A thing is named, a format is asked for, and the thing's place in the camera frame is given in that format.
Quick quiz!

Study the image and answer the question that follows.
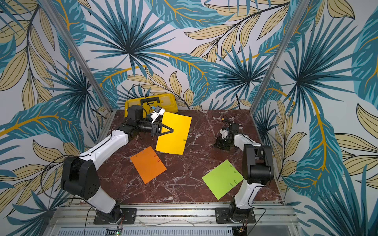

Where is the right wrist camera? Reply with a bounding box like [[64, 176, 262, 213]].
[[220, 129, 228, 139]]

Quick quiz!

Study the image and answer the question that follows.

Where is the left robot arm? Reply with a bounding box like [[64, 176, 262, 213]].
[[61, 105, 174, 224]]

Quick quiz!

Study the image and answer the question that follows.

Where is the aluminium corner post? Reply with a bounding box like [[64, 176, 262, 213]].
[[40, 0, 113, 113], [250, 0, 310, 116]]

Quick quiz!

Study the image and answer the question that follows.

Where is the aluminium front frame rail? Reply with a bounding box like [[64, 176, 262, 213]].
[[43, 202, 304, 236]]

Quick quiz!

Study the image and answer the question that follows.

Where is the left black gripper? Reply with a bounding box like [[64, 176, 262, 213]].
[[137, 120, 173, 137]]

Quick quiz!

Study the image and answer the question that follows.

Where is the lime green paper sheet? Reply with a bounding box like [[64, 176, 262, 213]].
[[202, 160, 243, 200]]

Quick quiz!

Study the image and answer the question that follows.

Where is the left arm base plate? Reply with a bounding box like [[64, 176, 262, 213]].
[[94, 208, 137, 225]]

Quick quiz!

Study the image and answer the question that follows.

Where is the yellow black toolbox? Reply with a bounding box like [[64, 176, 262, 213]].
[[125, 93, 178, 118]]

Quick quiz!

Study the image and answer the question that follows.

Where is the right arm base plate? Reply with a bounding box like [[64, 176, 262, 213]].
[[215, 207, 256, 224]]

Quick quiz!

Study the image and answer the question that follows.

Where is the yellow paper sheet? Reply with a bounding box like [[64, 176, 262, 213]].
[[156, 112, 192, 155]]

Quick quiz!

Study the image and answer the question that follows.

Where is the left aluminium corner post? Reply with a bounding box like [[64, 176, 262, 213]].
[[40, 0, 113, 113]]

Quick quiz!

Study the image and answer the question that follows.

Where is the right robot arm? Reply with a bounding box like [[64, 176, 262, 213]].
[[214, 119, 274, 224]]

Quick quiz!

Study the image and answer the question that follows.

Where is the orange paper sheet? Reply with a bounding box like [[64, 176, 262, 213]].
[[131, 147, 167, 184]]

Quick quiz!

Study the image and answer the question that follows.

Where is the right aluminium corner post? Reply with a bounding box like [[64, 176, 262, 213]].
[[250, 0, 310, 116]]

